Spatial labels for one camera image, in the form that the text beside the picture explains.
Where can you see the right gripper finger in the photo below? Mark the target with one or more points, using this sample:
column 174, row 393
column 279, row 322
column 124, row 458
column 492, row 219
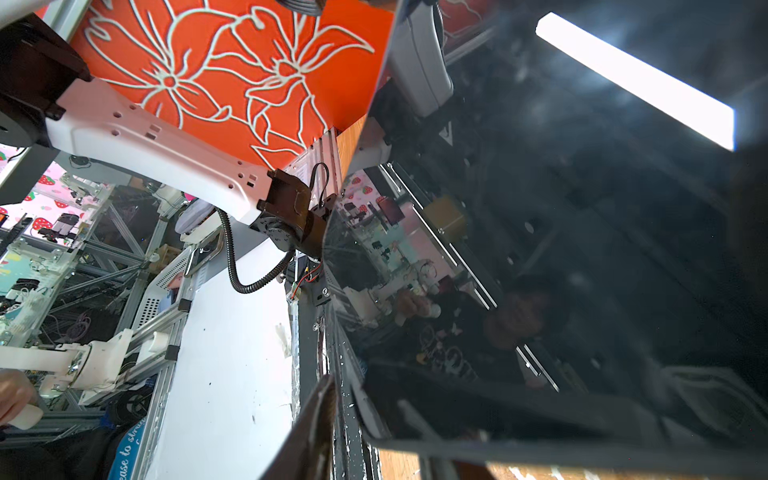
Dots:
column 307, row 451

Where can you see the black phone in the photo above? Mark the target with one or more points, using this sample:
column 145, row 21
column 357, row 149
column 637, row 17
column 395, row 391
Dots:
column 566, row 264

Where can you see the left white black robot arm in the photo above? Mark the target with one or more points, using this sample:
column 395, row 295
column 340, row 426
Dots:
column 50, row 103

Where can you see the person hand outside cell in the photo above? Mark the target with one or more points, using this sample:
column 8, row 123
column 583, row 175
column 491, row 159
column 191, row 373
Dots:
column 16, row 391

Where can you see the white teleoperation handle device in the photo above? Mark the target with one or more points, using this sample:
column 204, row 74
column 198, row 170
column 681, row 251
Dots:
column 93, row 366

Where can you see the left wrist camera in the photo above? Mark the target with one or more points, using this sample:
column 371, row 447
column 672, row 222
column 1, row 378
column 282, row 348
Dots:
column 416, row 59

